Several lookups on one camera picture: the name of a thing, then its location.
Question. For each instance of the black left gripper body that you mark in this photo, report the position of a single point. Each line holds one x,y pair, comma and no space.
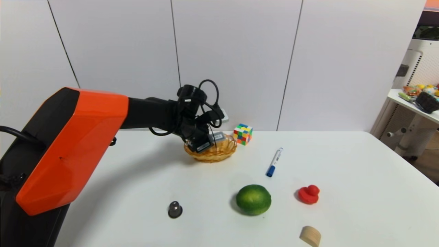
203,146

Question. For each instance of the grey rectangular box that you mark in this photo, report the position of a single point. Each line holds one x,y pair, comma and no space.
218,137

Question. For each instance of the orange and black left arm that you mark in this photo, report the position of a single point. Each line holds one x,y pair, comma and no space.
75,137

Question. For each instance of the yellow woven basket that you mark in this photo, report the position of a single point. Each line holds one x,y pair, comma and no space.
224,151

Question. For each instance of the dark woven basket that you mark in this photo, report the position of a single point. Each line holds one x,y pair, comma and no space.
427,103

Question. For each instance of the multicoloured puzzle cube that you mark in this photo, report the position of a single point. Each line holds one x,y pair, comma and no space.
242,134

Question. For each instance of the black round knob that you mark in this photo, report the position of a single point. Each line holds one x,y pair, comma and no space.
175,209

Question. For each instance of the blue and white marker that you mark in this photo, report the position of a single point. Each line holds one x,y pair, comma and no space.
275,161

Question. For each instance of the green lime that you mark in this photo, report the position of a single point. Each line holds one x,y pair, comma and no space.
253,200

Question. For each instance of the red rubber duck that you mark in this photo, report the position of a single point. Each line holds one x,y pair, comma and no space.
308,195

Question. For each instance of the curved wooden block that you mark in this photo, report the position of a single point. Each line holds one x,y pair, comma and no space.
310,236

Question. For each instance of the white side table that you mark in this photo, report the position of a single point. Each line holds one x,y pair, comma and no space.
416,113

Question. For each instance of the colourful snack packs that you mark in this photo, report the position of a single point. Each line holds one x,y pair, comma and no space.
413,91

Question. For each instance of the white perforated panel stand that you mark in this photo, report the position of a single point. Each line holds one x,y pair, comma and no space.
423,65

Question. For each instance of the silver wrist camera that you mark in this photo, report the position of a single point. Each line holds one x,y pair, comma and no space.
224,116

